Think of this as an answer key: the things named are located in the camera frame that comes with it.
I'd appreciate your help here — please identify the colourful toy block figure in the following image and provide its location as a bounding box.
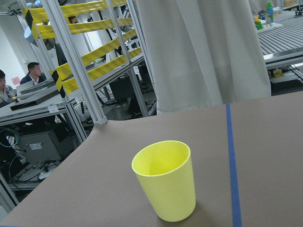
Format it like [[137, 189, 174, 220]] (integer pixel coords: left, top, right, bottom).
[[253, 1, 276, 31]]

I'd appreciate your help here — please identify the white hanging curtain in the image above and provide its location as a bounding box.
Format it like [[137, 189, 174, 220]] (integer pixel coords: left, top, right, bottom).
[[137, 0, 271, 114]]

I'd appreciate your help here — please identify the yellow black striped barrier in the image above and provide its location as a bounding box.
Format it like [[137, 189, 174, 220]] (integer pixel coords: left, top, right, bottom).
[[21, 0, 143, 94]]

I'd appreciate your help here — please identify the grey roller conveyor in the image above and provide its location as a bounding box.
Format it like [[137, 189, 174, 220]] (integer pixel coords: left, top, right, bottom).
[[258, 11, 303, 70]]

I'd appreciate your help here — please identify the yellow plastic cup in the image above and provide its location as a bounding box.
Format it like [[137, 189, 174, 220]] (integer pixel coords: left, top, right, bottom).
[[131, 140, 196, 222]]

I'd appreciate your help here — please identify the man in grey shirt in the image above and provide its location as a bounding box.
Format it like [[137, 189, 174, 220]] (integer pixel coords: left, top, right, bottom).
[[0, 70, 17, 107]]

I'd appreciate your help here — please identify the man in dark jacket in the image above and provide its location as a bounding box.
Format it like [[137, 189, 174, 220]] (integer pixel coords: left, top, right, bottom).
[[20, 62, 45, 85]]

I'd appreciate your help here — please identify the aluminium frame post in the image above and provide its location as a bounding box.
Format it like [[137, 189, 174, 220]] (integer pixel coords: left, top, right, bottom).
[[42, 0, 107, 125]]

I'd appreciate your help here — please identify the grey cabinet under table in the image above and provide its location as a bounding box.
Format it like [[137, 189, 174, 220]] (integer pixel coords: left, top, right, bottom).
[[18, 132, 65, 163]]

